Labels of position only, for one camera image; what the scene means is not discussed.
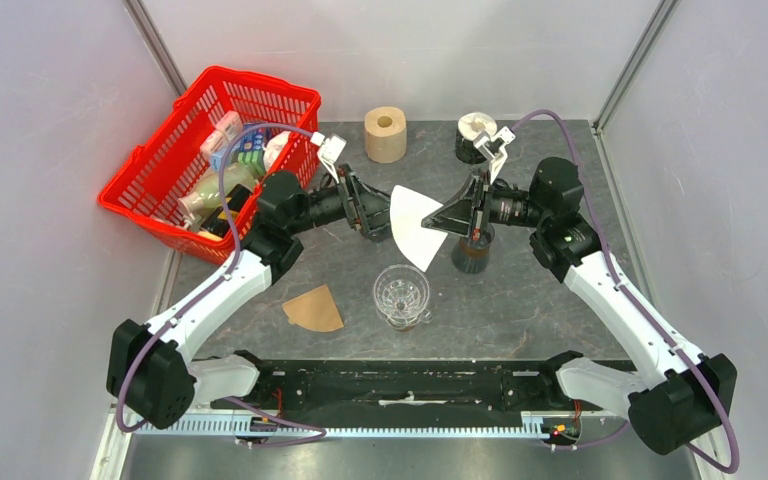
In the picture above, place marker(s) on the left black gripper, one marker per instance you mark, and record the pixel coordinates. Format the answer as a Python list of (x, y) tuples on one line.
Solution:
[(367, 207)]

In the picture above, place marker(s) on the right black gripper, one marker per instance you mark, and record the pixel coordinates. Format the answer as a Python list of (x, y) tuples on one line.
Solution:
[(462, 214)]

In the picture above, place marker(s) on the white paper coffee filter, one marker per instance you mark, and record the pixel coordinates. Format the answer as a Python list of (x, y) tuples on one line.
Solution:
[(418, 244)]

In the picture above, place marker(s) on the clear glass dripper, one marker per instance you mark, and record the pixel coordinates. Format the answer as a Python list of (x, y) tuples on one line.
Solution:
[(401, 288)]

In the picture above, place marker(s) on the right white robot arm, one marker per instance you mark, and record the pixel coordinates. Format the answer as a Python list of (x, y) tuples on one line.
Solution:
[(677, 392)]

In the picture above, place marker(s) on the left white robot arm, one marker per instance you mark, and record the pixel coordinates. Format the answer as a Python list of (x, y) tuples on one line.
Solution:
[(153, 372)]

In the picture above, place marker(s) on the dark smoked plastic dripper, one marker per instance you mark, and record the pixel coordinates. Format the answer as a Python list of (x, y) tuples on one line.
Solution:
[(378, 234)]

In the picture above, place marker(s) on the brown paper coffee filter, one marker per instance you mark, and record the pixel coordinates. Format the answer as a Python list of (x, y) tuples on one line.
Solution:
[(314, 311)]

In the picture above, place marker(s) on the dark glass carafe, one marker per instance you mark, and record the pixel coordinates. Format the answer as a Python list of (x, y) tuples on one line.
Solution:
[(473, 256)]

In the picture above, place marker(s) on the beige paper roll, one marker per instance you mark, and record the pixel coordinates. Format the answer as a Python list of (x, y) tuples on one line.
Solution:
[(385, 134)]

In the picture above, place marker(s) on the black wrapped paper roll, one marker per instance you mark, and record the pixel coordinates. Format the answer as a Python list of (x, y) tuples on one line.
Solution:
[(469, 127)]

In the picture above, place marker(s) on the small glass server cup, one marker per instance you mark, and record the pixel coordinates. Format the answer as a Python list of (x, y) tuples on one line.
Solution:
[(404, 322)]

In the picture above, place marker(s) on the white bottle in basket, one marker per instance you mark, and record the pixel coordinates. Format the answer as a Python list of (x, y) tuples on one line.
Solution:
[(273, 149)]

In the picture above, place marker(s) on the blue snack box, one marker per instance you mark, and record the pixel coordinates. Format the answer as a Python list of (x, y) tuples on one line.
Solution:
[(250, 150)]

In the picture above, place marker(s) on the black yellow package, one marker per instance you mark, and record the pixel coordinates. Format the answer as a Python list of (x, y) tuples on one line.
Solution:
[(217, 223)]

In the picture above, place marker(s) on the pink white packet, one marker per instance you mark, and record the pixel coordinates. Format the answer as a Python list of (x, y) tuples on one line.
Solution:
[(228, 127)]

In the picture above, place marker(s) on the pale green liquid bottle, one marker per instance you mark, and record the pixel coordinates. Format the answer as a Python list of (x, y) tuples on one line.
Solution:
[(205, 195)]

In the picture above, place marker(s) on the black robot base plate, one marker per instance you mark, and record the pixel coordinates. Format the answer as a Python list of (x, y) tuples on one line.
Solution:
[(407, 393)]

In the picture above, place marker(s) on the aluminium slotted rail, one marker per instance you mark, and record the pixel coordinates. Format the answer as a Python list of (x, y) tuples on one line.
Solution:
[(244, 424)]

